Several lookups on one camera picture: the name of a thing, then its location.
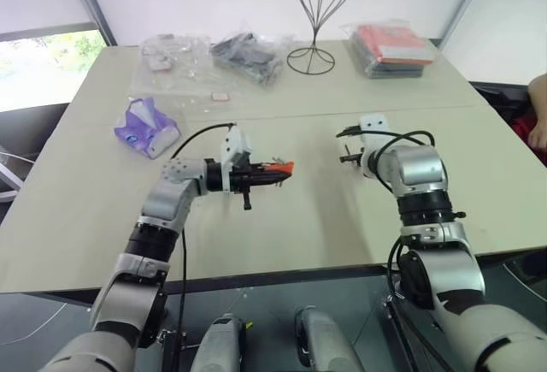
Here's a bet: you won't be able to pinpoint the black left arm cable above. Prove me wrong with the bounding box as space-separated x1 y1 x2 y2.
170 121 238 372

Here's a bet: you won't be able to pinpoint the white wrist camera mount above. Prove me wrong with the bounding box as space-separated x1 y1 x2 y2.
357 114 391 179
219 126 254 193

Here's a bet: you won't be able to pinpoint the bagged red and grey books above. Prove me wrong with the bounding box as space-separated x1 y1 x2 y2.
340 22 436 80

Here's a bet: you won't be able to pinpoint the clear plastic bag with cards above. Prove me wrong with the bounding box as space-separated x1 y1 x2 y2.
129 32 215 113

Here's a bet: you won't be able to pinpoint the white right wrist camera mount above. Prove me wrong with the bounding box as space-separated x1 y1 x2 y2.
357 114 391 179

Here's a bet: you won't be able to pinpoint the grey robot leg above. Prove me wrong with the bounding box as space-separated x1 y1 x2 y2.
189 312 248 372
293 304 373 372

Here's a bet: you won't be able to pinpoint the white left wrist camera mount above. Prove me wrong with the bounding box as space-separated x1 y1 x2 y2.
219 126 254 193

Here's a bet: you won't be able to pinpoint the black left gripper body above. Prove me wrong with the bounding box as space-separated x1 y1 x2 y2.
230 160 268 212

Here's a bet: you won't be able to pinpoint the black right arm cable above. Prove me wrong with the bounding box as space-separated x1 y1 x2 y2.
375 129 438 164

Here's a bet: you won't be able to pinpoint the purple tissue pack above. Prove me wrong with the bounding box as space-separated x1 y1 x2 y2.
113 97 182 160

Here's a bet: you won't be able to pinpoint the black wire hat stand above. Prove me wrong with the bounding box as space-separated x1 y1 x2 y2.
286 0 358 76

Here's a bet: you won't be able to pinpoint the bag of black parts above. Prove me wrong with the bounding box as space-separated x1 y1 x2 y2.
210 31 286 87

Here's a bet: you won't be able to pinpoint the orange hex key holder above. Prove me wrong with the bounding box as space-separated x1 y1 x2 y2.
265 159 297 177

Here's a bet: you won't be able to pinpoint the black cable at shoulder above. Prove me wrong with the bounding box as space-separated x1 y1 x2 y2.
385 233 448 372

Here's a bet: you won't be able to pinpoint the red cloth item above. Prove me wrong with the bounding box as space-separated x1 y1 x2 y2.
510 115 536 145

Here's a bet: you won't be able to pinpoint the grey chair frame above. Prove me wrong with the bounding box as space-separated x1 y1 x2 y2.
0 147 38 204

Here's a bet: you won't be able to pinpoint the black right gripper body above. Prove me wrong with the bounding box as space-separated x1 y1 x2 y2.
351 129 365 167

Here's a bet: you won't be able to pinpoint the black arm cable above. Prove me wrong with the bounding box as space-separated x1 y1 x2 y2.
375 129 438 164
170 121 238 372

